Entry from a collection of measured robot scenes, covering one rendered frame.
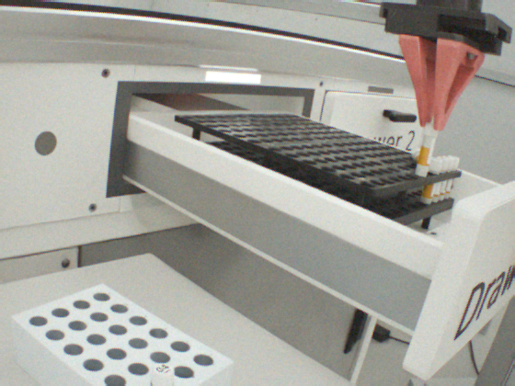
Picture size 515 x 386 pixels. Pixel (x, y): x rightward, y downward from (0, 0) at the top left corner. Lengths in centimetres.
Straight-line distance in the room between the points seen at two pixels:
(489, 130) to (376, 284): 181
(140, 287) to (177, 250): 15
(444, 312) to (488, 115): 185
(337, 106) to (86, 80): 36
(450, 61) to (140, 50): 27
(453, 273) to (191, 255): 41
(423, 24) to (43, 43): 30
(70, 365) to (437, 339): 21
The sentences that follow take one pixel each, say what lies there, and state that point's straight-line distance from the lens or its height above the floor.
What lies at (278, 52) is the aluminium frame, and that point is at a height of 97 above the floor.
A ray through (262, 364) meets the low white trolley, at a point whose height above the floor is 76.
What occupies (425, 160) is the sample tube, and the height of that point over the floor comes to 91.
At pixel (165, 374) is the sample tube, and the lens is 30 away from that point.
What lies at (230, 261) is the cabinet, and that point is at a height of 70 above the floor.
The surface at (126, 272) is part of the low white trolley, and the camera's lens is 50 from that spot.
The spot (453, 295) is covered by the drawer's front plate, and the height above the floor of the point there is 88.
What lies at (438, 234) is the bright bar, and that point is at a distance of 49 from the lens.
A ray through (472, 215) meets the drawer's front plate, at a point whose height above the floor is 92.
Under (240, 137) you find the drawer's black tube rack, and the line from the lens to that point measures 46.
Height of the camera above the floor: 99
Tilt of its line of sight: 17 degrees down
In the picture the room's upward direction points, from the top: 10 degrees clockwise
